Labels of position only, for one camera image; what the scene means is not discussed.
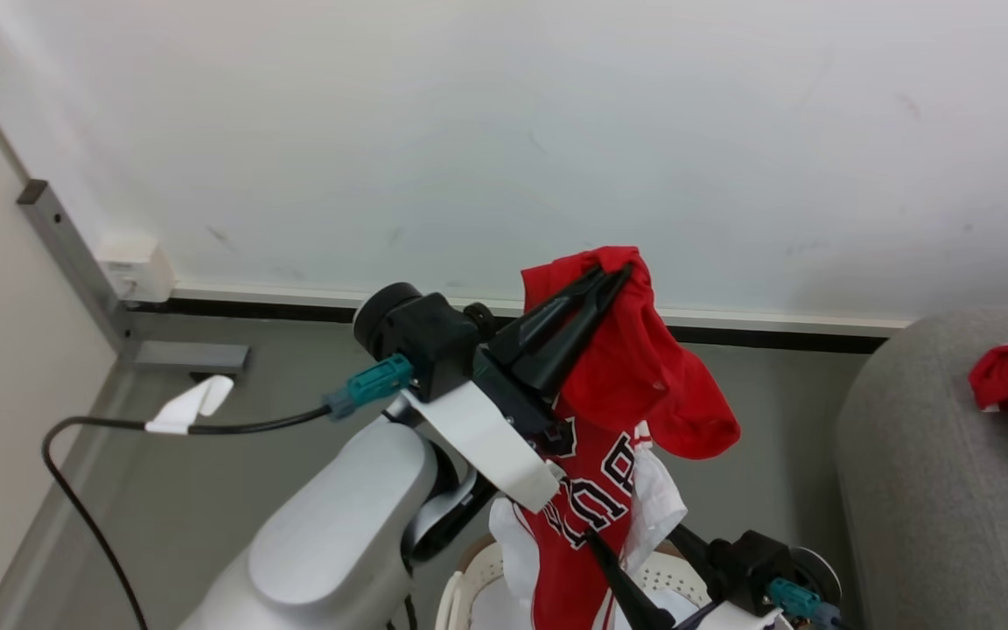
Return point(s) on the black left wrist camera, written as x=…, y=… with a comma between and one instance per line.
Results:
x=425, y=337

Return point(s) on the grey metal foot bar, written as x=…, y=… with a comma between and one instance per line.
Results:
x=193, y=356

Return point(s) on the white and black baseboard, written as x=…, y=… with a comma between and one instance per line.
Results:
x=775, y=325

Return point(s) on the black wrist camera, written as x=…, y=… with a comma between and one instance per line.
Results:
x=425, y=337
x=749, y=567

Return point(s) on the grey fabric sofa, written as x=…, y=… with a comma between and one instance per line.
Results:
x=924, y=490

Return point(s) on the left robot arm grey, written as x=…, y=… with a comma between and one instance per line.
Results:
x=338, y=542

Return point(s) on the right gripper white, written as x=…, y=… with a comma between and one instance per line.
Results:
x=736, y=619

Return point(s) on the white wall box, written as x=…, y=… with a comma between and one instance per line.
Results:
x=138, y=267

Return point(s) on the red jersey with black lettering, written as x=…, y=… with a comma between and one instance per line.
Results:
x=635, y=367

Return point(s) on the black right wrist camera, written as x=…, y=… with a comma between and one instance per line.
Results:
x=749, y=567

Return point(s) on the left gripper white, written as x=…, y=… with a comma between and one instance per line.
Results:
x=486, y=437

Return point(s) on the grey metal partition frame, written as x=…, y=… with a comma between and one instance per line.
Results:
x=66, y=245

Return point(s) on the white perforated laundry basket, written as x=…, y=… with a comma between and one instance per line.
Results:
x=677, y=575

